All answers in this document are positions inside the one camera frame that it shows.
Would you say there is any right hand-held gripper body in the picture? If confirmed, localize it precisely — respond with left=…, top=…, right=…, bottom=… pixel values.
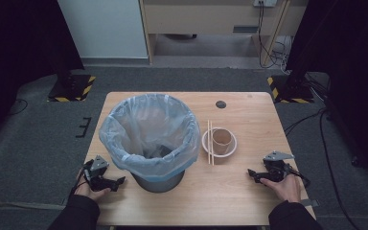
left=263, top=150, right=296, bottom=184

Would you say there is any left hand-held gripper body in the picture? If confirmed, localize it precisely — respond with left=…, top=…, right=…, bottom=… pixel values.
left=81, top=154, right=115, bottom=193

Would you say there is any person's left hand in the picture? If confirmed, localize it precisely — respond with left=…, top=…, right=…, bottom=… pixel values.
left=74, top=173, right=112, bottom=201

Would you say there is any person's right hand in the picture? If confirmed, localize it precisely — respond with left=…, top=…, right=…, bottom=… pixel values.
left=260, top=173, right=303, bottom=204

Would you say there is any white bowl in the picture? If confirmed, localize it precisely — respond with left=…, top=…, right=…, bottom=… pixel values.
left=201, top=126, right=239, bottom=158

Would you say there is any black mesh trash can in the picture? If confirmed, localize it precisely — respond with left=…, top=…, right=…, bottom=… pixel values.
left=130, top=169, right=186, bottom=194

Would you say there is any brown paper cup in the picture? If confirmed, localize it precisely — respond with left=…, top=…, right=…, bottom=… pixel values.
left=212, top=128, right=233, bottom=156

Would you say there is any trash bin with plastic liner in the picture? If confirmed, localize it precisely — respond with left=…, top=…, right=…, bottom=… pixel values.
left=98, top=92, right=202, bottom=184

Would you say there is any wooden chopstick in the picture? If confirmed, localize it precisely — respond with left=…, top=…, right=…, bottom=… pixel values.
left=206, top=119, right=212, bottom=166
left=209, top=120, right=216, bottom=167

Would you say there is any striped black stand base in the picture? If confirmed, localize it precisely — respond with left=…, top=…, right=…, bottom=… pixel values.
left=266, top=75, right=315, bottom=104
left=47, top=74, right=97, bottom=104

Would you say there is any dark curtain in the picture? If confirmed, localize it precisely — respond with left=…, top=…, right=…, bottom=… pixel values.
left=0, top=0, right=86, bottom=151
left=285, top=0, right=368, bottom=190

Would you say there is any white panel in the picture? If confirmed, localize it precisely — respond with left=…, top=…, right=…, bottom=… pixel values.
left=57, top=0, right=150, bottom=60

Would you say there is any light wooden desk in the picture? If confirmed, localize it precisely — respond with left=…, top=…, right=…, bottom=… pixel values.
left=139, top=0, right=309, bottom=66

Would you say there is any grey power strip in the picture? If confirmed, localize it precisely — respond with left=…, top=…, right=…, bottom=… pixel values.
left=253, top=0, right=278, bottom=9

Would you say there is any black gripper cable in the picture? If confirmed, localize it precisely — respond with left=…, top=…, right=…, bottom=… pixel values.
left=287, top=164, right=311, bottom=189
left=71, top=164, right=89, bottom=196

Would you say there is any black floor cable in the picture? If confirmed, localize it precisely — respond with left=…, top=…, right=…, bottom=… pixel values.
left=283, top=107, right=363, bottom=230
left=8, top=98, right=30, bottom=117

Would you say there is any bundle of white cables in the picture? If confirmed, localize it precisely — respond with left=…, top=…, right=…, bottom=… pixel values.
left=272, top=34, right=294, bottom=75

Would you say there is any black hanging cable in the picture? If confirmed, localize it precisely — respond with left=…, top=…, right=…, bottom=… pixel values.
left=257, top=2, right=284, bottom=70

